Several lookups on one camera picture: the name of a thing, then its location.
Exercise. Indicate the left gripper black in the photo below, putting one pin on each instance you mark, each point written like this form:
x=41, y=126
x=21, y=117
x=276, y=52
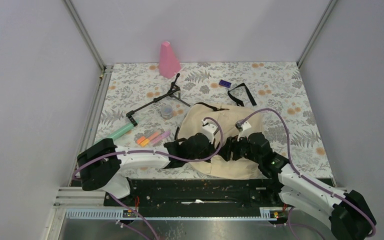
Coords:
x=211, y=149

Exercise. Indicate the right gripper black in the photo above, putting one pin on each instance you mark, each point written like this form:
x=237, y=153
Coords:
x=232, y=145

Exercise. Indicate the cream canvas backpack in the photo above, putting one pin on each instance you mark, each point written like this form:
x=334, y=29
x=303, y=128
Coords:
x=227, y=116

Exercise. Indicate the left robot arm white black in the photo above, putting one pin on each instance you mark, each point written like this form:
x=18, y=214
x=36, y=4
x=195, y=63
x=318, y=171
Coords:
x=98, y=166

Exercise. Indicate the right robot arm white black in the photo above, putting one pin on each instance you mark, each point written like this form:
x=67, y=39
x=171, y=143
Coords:
x=345, y=213

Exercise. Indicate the pink highlighter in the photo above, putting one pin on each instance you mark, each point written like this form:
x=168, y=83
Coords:
x=160, y=138

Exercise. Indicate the clear jar of clips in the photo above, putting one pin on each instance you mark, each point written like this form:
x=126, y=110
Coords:
x=166, y=111

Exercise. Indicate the black folding tripod stand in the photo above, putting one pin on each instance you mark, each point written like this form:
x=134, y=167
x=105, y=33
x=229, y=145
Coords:
x=173, y=92

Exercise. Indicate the purple small block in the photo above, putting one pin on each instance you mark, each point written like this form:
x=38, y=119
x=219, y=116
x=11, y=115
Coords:
x=224, y=83

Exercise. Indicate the mint green tube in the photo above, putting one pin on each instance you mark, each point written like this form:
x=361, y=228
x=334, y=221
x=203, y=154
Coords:
x=121, y=131

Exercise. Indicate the pink cone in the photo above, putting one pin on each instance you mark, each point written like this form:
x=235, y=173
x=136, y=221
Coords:
x=169, y=65

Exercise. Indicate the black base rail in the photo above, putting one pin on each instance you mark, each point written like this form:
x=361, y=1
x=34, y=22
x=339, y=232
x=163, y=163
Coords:
x=193, y=199

